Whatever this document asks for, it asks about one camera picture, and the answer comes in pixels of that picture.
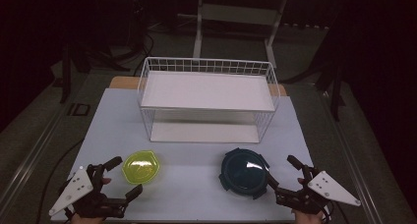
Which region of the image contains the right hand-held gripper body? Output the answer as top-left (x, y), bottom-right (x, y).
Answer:
top-left (274, 164), bottom-right (362, 216)

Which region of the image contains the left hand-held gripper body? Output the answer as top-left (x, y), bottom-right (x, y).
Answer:
top-left (48, 164), bottom-right (130, 219)

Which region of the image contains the yellow-green plastic bowl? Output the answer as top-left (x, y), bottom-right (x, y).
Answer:
top-left (121, 149), bottom-right (162, 186)

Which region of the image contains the dark teal lidded food container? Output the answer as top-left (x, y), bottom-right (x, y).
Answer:
top-left (218, 147), bottom-right (271, 200)

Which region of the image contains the white wire shelf rack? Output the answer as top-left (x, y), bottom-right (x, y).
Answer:
top-left (137, 56), bottom-right (281, 144)

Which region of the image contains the person's left hand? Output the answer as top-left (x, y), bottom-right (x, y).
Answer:
top-left (70, 177), bottom-right (113, 224)

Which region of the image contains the person's right hand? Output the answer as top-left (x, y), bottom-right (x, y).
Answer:
top-left (290, 177), bottom-right (325, 224)

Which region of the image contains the white table mat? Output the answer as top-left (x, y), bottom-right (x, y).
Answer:
top-left (50, 87), bottom-right (332, 223)

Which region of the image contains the black floor socket box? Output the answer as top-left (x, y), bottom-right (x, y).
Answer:
top-left (67, 102), bottom-right (91, 117)

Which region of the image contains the black metal stand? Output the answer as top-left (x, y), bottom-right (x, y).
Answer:
top-left (328, 61), bottom-right (346, 122)

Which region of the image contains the black floor cable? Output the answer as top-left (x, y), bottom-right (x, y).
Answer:
top-left (34, 138), bottom-right (85, 224)

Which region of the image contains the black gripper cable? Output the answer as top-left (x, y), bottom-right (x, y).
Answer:
top-left (323, 199), bottom-right (350, 224)

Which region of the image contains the bundle of black cables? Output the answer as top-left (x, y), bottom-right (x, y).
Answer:
top-left (107, 31), bottom-right (155, 77)

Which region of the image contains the white metal desk frame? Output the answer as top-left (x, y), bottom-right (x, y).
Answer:
top-left (192, 0), bottom-right (290, 69)

